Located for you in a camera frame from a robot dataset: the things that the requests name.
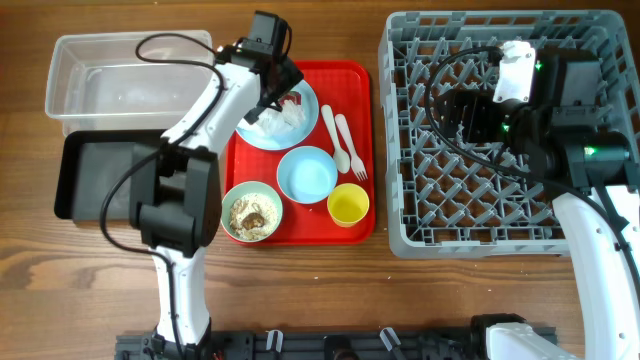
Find red snack wrapper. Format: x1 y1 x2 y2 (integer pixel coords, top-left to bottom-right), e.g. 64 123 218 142
279 91 302 106

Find white napkin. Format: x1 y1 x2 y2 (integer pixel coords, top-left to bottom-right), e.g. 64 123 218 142
237 100 305 136

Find light blue bowl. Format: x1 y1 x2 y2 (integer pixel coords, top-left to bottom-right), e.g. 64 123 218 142
276 146 338 204

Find green bowl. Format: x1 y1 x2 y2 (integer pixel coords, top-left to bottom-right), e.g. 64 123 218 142
221 181 283 243

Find rice and food scraps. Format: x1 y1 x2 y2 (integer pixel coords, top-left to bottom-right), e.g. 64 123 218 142
229 193 280 242

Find yellow plastic cup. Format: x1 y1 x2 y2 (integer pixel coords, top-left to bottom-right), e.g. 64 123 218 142
327 183 370 228

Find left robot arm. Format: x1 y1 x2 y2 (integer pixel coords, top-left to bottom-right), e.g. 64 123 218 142
125 41 303 359

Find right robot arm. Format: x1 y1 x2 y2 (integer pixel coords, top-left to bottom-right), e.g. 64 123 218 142
425 41 639 359

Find grey dishwasher rack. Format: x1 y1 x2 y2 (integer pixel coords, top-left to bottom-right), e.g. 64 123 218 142
378 10 639 259

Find white plastic spoon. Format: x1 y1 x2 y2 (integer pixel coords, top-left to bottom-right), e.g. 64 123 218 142
320 104 350 174

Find white plastic fork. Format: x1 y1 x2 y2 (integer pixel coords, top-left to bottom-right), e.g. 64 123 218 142
335 114 368 181

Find red serving tray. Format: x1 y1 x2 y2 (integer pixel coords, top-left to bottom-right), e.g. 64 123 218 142
225 61 376 246

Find clear plastic bin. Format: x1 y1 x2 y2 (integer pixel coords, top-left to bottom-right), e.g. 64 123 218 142
45 30 213 135

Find black plastic tray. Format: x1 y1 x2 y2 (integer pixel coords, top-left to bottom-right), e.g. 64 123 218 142
54 129 163 222

